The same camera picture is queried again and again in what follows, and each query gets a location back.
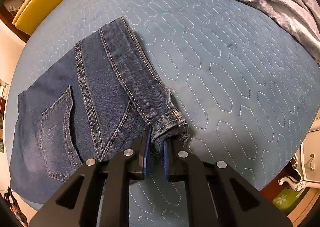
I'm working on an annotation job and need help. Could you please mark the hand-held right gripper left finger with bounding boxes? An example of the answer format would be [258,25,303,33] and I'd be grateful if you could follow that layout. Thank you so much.
[27,126,153,227]

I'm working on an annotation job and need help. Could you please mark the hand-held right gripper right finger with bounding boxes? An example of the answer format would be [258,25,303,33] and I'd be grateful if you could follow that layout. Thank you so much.
[163,137,293,227]

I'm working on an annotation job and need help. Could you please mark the blue denim pants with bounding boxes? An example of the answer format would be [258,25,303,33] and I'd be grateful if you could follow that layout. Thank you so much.
[9,15,191,204]

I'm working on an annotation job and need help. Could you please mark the blue quilted bed cover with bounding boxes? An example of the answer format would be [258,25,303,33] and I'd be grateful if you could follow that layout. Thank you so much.
[4,0,320,227]

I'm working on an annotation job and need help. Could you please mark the green box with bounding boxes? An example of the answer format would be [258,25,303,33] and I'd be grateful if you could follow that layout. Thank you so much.
[272,187,304,214]

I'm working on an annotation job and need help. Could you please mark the white ornate cabinet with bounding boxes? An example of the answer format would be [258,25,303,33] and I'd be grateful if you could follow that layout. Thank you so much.
[271,114,320,227]

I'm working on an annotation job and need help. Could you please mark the white shelf unit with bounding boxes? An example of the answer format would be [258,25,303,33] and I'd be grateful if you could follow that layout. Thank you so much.
[0,78,11,153]

